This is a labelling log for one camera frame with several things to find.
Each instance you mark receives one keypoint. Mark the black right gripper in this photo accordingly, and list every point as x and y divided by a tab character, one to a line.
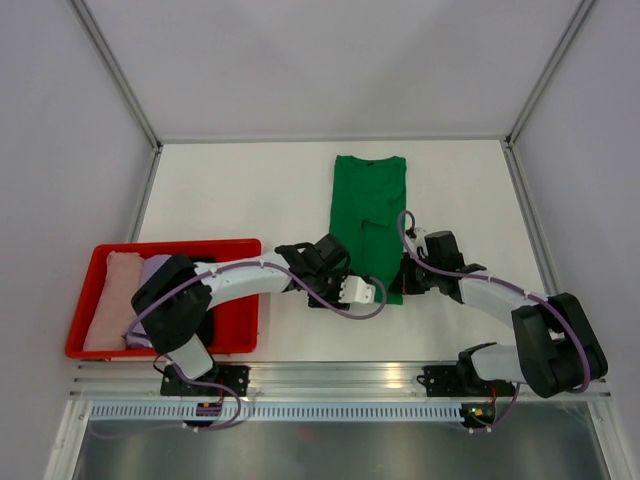
403	283

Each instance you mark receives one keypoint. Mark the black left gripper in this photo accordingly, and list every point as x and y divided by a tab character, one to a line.
333	299

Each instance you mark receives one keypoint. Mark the green t shirt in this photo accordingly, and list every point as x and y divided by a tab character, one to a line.
367	199

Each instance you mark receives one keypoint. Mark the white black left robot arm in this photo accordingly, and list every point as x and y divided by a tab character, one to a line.
177	293

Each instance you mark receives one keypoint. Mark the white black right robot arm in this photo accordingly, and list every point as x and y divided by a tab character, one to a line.
555	349

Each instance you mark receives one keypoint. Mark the black rolled t shirt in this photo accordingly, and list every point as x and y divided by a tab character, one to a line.
206	329

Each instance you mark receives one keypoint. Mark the lavender rolled t shirt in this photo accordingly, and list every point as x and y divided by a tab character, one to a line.
138	338

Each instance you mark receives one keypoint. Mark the pink rolled t shirt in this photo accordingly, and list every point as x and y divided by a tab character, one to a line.
114	313

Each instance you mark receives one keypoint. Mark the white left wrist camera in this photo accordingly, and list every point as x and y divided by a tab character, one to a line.
355	289

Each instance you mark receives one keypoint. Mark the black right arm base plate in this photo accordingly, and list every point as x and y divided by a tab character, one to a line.
450	380

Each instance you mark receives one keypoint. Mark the white slotted cable duct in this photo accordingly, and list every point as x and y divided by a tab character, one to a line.
278	411

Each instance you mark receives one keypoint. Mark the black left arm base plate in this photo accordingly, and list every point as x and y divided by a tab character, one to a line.
235	377

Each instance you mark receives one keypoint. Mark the aluminium mounting rail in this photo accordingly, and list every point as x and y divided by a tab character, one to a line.
277	381

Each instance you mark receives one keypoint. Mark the aluminium frame post left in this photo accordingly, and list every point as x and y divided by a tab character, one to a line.
86	18

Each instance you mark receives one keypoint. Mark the aluminium frame post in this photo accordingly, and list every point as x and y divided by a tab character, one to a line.
86	18
561	48

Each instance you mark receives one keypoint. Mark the aluminium frame post right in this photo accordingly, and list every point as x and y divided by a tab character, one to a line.
561	48

